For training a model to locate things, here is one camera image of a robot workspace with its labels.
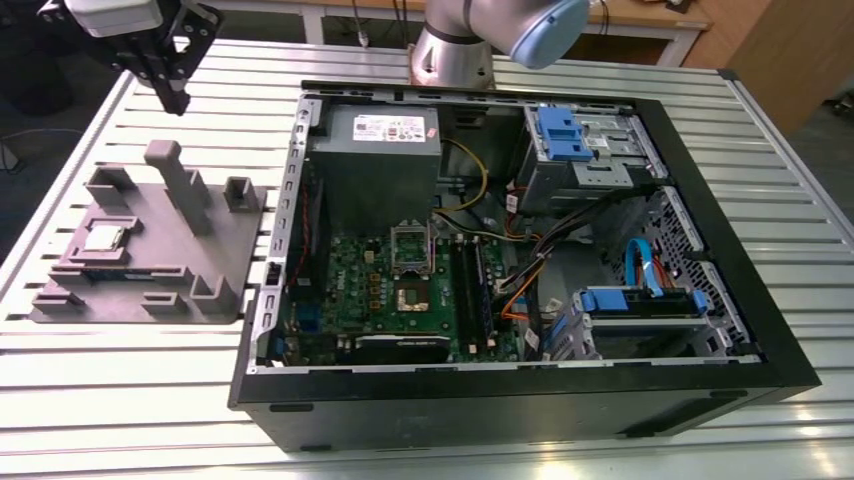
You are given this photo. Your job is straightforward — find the wooden desk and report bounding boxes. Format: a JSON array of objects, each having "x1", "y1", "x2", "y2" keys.
[{"x1": 579, "y1": 0, "x2": 713, "y2": 67}]

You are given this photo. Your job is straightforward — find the metal drive cage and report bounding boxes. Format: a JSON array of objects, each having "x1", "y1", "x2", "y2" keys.
[{"x1": 517, "y1": 102, "x2": 669, "y2": 217}]

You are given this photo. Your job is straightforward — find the metal socket cover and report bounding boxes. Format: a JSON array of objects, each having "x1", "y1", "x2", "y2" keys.
[{"x1": 388, "y1": 218, "x2": 439, "y2": 277}]

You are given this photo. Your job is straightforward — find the white desk frame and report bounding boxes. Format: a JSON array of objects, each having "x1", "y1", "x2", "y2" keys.
[{"x1": 218, "y1": 0, "x2": 428, "y2": 45}]

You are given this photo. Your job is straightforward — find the green motherboard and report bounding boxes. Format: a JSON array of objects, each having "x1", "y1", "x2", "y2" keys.
[{"x1": 285, "y1": 222, "x2": 535, "y2": 365}]

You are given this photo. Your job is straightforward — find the yellow wire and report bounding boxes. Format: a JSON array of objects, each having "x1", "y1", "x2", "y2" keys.
[{"x1": 435, "y1": 137, "x2": 493, "y2": 216}]

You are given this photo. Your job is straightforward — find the black PC case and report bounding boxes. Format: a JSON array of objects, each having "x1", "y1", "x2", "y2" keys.
[{"x1": 225, "y1": 78, "x2": 823, "y2": 454}]

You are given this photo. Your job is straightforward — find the grey power supply unit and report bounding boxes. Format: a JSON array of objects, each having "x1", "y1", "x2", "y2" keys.
[{"x1": 306, "y1": 103, "x2": 447, "y2": 236}]

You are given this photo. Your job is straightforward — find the metal disk bay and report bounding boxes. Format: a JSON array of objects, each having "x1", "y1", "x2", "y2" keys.
[{"x1": 543, "y1": 312, "x2": 739, "y2": 362}]

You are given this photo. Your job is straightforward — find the orange wire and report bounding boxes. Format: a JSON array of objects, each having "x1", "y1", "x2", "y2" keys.
[{"x1": 497, "y1": 269, "x2": 536, "y2": 322}]

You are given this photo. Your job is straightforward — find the black chair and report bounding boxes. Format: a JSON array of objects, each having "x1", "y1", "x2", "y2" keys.
[{"x1": 0, "y1": 0, "x2": 92, "y2": 117}]

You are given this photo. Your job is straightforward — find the blue plastic drive latch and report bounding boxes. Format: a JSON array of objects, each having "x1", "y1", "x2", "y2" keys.
[{"x1": 536, "y1": 104, "x2": 596, "y2": 163}]

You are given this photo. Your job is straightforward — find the black graphics card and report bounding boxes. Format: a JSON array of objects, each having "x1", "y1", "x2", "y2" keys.
[{"x1": 335, "y1": 333, "x2": 451, "y2": 365}]

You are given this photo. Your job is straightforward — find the hard disk in blue carrier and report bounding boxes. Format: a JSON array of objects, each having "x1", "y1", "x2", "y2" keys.
[{"x1": 573, "y1": 285, "x2": 709, "y2": 319}]

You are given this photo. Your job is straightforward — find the grey parts rack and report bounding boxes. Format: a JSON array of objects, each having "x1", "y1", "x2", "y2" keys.
[{"x1": 29, "y1": 139, "x2": 268, "y2": 325}]

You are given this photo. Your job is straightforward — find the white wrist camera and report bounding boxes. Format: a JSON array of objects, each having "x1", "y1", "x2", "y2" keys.
[{"x1": 64, "y1": 0, "x2": 166, "y2": 39}]

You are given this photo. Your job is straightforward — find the wooden cabinet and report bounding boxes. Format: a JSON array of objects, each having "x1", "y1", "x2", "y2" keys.
[{"x1": 723, "y1": 0, "x2": 854, "y2": 137}]

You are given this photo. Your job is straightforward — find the black cable bundle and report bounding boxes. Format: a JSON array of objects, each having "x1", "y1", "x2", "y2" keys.
[{"x1": 496, "y1": 184, "x2": 659, "y2": 301}]

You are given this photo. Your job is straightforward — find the black RAM slot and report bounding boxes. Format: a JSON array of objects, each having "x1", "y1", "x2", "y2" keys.
[{"x1": 448, "y1": 234, "x2": 476, "y2": 352}]

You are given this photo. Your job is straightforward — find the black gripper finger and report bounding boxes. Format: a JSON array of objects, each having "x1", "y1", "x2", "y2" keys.
[
  {"x1": 92, "y1": 37, "x2": 176, "y2": 115},
  {"x1": 162, "y1": 3, "x2": 226, "y2": 117}
]

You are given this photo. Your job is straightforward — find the silver CPU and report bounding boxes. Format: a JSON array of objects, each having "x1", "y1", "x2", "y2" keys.
[{"x1": 81, "y1": 225, "x2": 128, "y2": 252}]

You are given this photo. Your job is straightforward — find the blue wire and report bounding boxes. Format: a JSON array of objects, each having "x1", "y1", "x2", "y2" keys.
[{"x1": 624, "y1": 237, "x2": 669, "y2": 297}]

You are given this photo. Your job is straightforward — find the red wire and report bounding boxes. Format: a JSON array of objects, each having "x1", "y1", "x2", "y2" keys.
[{"x1": 652, "y1": 255, "x2": 679, "y2": 294}]

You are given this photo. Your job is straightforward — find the RAM stick with white label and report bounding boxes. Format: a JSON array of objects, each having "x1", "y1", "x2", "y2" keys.
[{"x1": 78, "y1": 268, "x2": 185, "y2": 282}]

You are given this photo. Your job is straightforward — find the blue drive rail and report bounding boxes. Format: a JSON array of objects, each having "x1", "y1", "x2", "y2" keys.
[{"x1": 544, "y1": 314, "x2": 576, "y2": 361}]

